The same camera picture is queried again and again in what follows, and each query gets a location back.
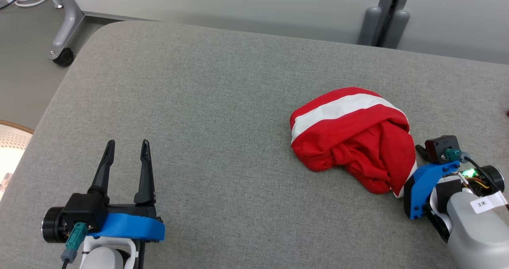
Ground teal-plug camera cable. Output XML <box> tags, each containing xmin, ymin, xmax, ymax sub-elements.
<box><xmin>444</xmin><ymin>148</ymin><xmax>502</xmax><ymax>196</ymax></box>
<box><xmin>60</xmin><ymin>222</ymin><xmax>89</xmax><ymax>269</ymax></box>

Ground woven beige laundry basket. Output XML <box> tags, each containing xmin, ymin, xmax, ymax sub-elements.
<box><xmin>0</xmin><ymin>120</ymin><xmax>35</xmax><ymax>202</ymax></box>

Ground red shorts with white stripe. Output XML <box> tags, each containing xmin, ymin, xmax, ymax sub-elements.
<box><xmin>289</xmin><ymin>87</ymin><xmax>418</xmax><ymax>198</ymax></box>

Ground white paper tag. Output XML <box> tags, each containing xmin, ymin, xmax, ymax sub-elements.
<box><xmin>470</xmin><ymin>192</ymin><xmax>509</xmax><ymax>214</ymax></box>

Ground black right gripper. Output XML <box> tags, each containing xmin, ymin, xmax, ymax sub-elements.
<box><xmin>416</xmin><ymin>144</ymin><xmax>505</xmax><ymax>206</ymax></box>

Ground blue right camera mount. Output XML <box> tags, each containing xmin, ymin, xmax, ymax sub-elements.
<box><xmin>404</xmin><ymin>161</ymin><xmax>460</xmax><ymax>220</ymax></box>

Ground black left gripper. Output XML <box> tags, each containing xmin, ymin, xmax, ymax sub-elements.
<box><xmin>42</xmin><ymin>139</ymin><xmax>158</xmax><ymax>244</ymax></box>

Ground white floor cable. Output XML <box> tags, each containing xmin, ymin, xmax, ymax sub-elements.
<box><xmin>15</xmin><ymin>0</ymin><xmax>50</xmax><ymax>8</ymax></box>

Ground blue left camera mount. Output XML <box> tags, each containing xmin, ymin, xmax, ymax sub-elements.
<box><xmin>88</xmin><ymin>212</ymin><xmax>165</xmax><ymax>242</ymax></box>

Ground teal-plug left camera cable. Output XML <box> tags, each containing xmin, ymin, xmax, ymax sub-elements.
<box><xmin>60</xmin><ymin>222</ymin><xmax>89</xmax><ymax>269</ymax></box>

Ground grey partition post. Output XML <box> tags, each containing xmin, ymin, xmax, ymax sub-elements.
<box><xmin>358</xmin><ymin>0</ymin><xmax>414</xmax><ymax>49</ymax></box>

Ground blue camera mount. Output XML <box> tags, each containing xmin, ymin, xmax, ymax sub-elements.
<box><xmin>404</xmin><ymin>161</ymin><xmax>460</xmax><ymax>220</ymax></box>
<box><xmin>88</xmin><ymin>212</ymin><xmax>165</xmax><ymax>242</ymax></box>

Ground teal-plug right camera cable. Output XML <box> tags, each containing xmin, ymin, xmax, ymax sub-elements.
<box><xmin>444</xmin><ymin>148</ymin><xmax>502</xmax><ymax>196</ymax></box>

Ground grey desk leg with caster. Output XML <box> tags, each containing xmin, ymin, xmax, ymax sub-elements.
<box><xmin>40</xmin><ymin>0</ymin><xmax>86</xmax><ymax>67</ymax></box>

